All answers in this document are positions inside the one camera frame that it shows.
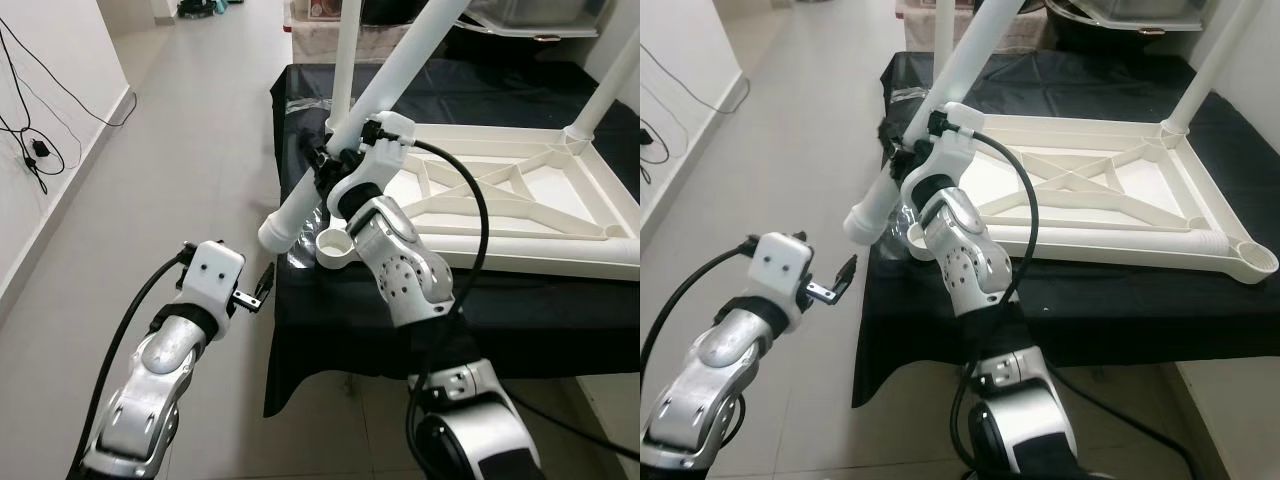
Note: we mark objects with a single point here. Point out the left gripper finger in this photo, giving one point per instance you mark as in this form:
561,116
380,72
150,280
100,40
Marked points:
846,278
752,240
190,247
266,285

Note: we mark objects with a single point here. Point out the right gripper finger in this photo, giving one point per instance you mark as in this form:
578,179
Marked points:
890,140
318,152

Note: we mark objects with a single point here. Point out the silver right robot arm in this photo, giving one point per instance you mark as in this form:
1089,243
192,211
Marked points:
405,270
965,260

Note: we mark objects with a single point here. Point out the clear tape strip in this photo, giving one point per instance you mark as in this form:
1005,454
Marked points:
910,92
310,103

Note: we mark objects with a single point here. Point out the black tablecloth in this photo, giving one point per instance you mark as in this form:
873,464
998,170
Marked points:
1100,320
330,340

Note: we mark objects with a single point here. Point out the beige stone bench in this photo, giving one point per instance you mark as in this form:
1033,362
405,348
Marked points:
320,45
910,35

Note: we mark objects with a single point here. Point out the black power adapter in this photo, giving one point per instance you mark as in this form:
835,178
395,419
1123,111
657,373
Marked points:
40,150
646,135

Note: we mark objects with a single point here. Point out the black plastic bag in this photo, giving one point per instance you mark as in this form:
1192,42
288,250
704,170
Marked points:
395,12

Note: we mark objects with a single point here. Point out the black floor mop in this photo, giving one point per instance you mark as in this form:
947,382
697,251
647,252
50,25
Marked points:
200,8

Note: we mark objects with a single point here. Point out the black wok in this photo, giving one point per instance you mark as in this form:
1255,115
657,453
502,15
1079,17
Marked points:
520,48
1130,32

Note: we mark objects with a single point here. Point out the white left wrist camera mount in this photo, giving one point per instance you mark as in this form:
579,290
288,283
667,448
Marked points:
215,275
780,265

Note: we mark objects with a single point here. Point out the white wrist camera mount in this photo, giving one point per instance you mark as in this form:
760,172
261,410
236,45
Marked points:
780,265
950,150
215,275
385,135

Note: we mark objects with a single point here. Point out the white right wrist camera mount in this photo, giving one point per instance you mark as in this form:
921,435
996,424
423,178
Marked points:
385,135
950,150

